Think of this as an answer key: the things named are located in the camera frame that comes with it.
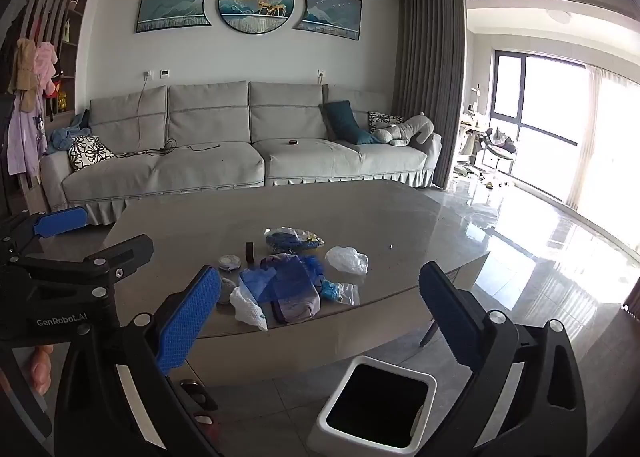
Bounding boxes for black white patterned pillow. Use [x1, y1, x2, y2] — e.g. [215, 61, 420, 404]
[367, 111, 403, 134]

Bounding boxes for round deer wall picture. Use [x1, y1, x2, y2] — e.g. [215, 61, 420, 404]
[218, 0, 297, 33]

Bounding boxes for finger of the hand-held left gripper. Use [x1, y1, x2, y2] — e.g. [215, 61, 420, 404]
[20, 234, 154, 299]
[0, 206, 89, 265]

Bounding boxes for blue clothing heap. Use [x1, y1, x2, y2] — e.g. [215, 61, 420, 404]
[46, 126, 91, 155]

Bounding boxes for person's left hand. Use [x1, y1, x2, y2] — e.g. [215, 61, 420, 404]
[27, 344, 56, 395]

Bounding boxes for curved blue wall picture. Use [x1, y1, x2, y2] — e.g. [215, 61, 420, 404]
[291, 0, 363, 42]
[135, 0, 219, 34]

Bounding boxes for crumpled white tissue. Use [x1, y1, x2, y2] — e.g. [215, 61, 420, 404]
[229, 284, 269, 332]

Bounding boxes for dark framed window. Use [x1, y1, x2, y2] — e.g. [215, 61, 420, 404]
[490, 50, 588, 188]

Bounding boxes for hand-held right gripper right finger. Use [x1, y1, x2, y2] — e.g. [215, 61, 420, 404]
[417, 261, 588, 457]

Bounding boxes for purple hanging garment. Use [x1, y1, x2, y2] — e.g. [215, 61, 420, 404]
[6, 97, 51, 178]

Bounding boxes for grey coffee table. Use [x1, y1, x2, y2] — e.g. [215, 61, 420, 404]
[102, 180, 501, 350]

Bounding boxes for large teal pillow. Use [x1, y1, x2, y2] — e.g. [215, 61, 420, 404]
[322, 100, 361, 142]

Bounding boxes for blue mesh bag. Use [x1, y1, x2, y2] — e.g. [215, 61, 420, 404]
[239, 253, 326, 305]

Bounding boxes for dark slipper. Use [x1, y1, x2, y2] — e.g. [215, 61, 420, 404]
[180, 379, 221, 410]
[192, 412, 221, 443]

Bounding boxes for white trash bin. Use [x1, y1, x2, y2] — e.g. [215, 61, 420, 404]
[306, 356, 453, 457]

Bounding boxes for blue rope in clear bag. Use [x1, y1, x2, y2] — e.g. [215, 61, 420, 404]
[264, 227, 325, 252]

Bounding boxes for pink hanging garment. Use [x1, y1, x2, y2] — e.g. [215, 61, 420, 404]
[34, 42, 58, 95]

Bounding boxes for beige hanging garment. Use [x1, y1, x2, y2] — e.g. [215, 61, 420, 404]
[7, 38, 38, 110]

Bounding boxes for grey fabric sofa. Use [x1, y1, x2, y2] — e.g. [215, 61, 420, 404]
[40, 80, 443, 225]

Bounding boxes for grey curtain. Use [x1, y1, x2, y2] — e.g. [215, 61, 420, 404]
[390, 0, 468, 190]

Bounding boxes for black cable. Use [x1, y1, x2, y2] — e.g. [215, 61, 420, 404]
[114, 74, 221, 158]

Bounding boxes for grey plush toy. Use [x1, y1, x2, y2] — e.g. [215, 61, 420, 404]
[372, 112, 435, 148]

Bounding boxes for grey cloth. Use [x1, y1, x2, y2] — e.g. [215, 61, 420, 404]
[217, 277, 238, 305]

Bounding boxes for blue gloves in clear bag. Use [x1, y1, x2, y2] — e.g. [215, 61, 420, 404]
[319, 277, 361, 306]

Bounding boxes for purple cloth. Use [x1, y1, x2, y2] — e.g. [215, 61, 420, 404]
[270, 284, 322, 325]

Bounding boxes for crumpled clear plastic bag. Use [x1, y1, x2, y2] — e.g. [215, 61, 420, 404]
[325, 246, 369, 275]

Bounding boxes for black white floral pillow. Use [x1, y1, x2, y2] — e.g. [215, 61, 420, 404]
[67, 134, 116, 172]

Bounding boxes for slatted wooden shelf unit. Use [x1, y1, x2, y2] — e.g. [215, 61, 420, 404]
[10, 0, 91, 218]

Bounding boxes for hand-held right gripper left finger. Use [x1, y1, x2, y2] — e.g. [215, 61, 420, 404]
[54, 264, 223, 457]

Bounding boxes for white sheer curtain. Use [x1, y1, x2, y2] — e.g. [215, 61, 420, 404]
[565, 64, 640, 238]

